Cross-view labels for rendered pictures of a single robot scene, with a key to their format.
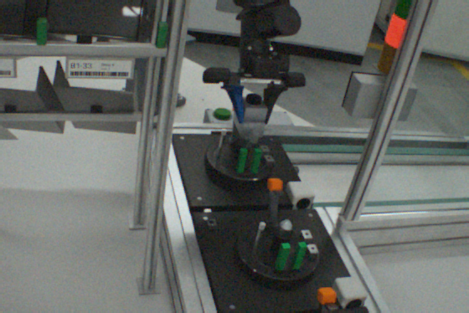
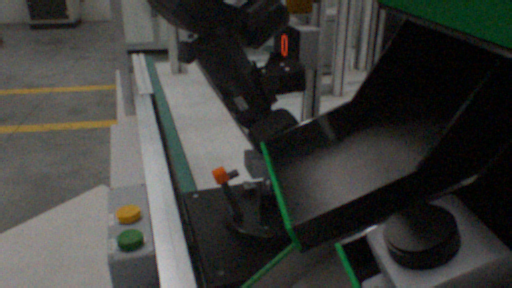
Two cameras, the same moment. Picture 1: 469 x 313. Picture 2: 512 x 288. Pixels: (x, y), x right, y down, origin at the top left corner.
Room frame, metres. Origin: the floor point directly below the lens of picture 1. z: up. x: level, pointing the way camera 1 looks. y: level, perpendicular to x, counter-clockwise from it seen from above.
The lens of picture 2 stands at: (0.87, 0.55, 1.38)
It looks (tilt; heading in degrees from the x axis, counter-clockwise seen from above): 26 degrees down; 273
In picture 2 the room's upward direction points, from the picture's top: straight up
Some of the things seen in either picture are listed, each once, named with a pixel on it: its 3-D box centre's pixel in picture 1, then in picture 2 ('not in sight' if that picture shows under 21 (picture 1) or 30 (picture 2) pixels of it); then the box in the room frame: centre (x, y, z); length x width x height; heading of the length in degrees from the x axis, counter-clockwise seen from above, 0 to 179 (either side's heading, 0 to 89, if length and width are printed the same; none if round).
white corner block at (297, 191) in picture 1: (299, 196); not in sight; (0.82, -0.14, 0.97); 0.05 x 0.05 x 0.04; 20
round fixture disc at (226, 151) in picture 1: (239, 161); (267, 213); (0.88, -0.01, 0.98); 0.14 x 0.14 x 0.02
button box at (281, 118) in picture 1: (248, 126); (131, 230); (1.11, -0.02, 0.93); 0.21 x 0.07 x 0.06; 110
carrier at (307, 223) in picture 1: (281, 238); not in sight; (0.64, -0.10, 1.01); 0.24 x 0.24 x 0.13; 20
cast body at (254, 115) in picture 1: (252, 115); (274, 148); (0.87, -0.02, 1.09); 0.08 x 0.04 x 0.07; 21
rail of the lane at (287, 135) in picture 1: (326, 148); (158, 179); (1.12, -0.22, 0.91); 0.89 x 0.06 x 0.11; 110
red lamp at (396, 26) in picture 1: (403, 31); not in sight; (0.84, -0.23, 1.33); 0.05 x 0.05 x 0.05
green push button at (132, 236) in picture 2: (222, 115); (130, 241); (1.09, 0.05, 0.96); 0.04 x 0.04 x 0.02
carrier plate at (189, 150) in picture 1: (238, 170); (267, 223); (0.88, -0.01, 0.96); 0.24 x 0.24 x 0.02; 20
